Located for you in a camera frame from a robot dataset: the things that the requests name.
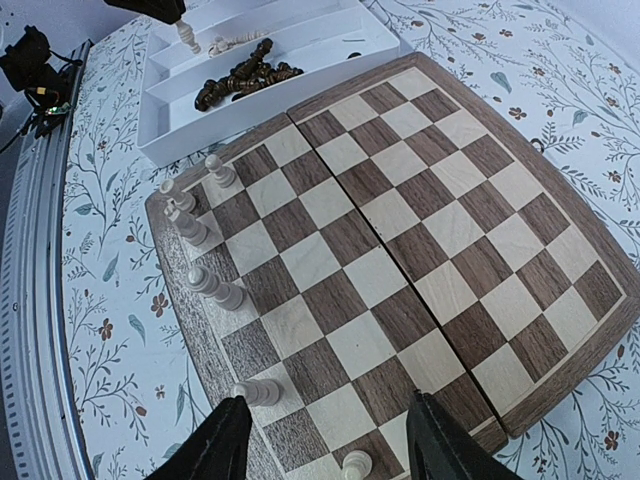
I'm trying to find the light chess king piece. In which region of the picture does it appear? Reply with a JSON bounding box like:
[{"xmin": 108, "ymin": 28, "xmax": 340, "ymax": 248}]
[{"xmin": 186, "ymin": 265, "xmax": 245, "ymax": 311}]

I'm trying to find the pile of dark chess pieces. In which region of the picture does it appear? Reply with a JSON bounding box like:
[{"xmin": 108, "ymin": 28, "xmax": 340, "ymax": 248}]
[{"xmin": 194, "ymin": 38, "xmax": 304, "ymax": 112}]

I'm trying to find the floral patterned table mat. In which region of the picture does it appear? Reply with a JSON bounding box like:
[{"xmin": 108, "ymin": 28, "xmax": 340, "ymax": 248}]
[{"xmin": 62, "ymin": 1, "xmax": 639, "ymax": 479}]

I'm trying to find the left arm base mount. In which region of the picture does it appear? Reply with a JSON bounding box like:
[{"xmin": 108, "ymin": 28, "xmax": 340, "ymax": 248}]
[{"xmin": 1, "ymin": 25, "xmax": 84, "ymax": 153}]

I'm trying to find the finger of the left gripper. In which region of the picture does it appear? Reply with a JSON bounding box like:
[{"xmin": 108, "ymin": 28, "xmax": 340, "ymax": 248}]
[{"xmin": 104, "ymin": 0, "xmax": 186, "ymax": 25}]

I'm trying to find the wooden chess board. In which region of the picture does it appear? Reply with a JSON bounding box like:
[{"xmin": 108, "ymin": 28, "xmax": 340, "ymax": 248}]
[{"xmin": 145, "ymin": 53, "xmax": 639, "ymax": 479}]

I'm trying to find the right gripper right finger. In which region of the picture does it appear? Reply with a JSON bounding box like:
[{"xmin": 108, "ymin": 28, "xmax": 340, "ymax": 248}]
[{"xmin": 406, "ymin": 391, "xmax": 519, "ymax": 480}]

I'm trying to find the white plastic compartment tray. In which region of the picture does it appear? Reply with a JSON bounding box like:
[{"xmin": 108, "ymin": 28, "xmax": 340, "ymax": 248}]
[{"xmin": 137, "ymin": 1, "xmax": 400, "ymax": 167}]

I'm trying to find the light chess bishop piece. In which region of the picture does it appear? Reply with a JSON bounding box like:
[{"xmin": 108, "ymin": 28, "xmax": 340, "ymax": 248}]
[{"xmin": 164, "ymin": 204, "xmax": 210, "ymax": 246}]

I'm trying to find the light chess rook piece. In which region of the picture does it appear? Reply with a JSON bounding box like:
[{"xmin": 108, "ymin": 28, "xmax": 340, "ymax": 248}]
[{"xmin": 159, "ymin": 178, "xmax": 196, "ymax": 213}]

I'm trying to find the pile of light chess pieces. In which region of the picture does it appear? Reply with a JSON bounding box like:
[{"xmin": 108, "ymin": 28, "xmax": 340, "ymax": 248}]
[{"xmin": 207, "ymin": 31, "xmax": 267, "ymax": 58}]

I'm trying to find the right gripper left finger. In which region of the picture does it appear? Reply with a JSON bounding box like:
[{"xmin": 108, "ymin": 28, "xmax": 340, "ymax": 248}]
[{"xmin": 147, "ymin": 396, "xmax": 253, "ymax": 480}]

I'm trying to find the light chess pawn piece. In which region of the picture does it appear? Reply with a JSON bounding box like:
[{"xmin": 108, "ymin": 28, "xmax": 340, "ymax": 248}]
[{"xmin": 204, "ymin": 154, "xmax": 236, "ymax": 188}]

